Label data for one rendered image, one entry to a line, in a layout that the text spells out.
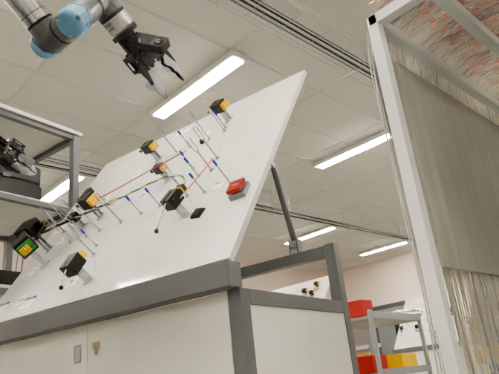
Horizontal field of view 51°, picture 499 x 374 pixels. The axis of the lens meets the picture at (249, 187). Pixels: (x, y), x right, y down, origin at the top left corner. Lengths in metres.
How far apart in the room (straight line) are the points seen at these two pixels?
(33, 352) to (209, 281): 0.81
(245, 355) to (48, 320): 0.75
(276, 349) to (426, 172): 0.59
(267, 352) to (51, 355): 0.77
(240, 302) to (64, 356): 0.70
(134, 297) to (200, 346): 0.25
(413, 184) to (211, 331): 0.61
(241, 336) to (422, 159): 0.63
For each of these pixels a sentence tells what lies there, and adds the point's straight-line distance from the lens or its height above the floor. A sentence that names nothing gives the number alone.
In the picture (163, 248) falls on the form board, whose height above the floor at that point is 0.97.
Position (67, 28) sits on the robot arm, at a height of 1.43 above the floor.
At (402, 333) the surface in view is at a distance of 8.72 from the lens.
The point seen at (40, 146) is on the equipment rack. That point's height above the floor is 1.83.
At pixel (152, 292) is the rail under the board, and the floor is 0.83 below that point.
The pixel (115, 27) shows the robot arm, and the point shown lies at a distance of 1.49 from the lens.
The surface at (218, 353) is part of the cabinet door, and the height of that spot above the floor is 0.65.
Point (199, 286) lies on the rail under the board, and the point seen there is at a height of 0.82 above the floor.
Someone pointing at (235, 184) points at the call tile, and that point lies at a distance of 1.51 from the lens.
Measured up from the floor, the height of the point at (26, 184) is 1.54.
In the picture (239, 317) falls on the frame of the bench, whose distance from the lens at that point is 1.31.
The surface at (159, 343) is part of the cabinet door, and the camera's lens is 1.49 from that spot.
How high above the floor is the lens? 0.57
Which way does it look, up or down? 21 degrees up
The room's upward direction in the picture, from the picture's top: 6 degrees counter-clockwise
